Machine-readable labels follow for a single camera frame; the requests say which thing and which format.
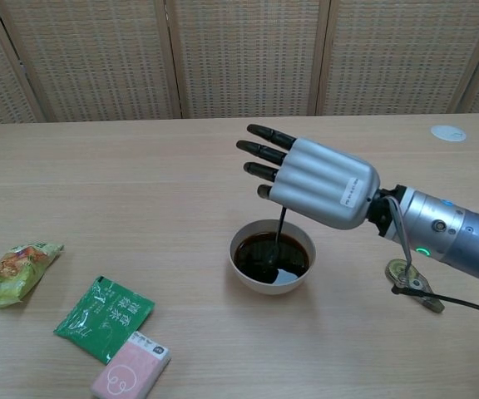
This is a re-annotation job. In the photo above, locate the green tea sachet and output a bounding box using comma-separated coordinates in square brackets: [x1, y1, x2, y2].
[52, 275, 156, 366]

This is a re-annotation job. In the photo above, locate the green snack bag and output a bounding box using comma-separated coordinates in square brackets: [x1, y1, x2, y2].
[0, 240, 65, 309]

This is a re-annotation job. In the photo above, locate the white bowl of dark liquid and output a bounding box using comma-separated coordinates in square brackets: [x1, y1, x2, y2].
[229, 219, 316, 297]

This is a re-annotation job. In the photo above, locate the green correction tape dispenser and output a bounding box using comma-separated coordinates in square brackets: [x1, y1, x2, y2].
[384, 258, 446, 313]

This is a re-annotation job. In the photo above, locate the black plastic spoon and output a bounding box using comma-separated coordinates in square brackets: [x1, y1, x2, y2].
[264, 206, 289, 273]

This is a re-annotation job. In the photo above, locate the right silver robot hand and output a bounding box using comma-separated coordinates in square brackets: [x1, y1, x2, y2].
[235, 123, 381, 230]

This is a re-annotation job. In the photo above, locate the woven folding screen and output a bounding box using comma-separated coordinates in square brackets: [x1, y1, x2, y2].
[0, 0, 479, 131]

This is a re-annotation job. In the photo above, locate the pink tissue pack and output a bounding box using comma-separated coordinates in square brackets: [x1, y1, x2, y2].
[90, 331, 172, 399]

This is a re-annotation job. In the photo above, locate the white round table cap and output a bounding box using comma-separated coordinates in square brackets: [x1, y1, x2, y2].
[430, 125, 468, 143]

